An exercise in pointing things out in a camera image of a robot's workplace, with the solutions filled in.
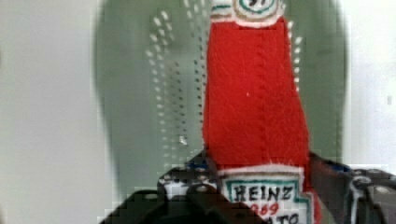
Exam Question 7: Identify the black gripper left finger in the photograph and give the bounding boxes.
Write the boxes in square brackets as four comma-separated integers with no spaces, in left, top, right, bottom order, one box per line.
[99,151,266,224]

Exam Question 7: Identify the green oval strainer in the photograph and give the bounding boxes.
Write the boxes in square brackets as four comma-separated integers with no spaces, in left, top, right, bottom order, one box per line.
[94,0,347,199]

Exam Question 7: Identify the red plush ketchup bottle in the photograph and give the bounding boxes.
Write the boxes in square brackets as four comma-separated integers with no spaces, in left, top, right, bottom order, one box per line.
[203,0,321,224]

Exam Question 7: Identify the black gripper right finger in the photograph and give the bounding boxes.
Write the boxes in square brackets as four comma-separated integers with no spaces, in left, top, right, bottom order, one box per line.
[310,153,396,224]

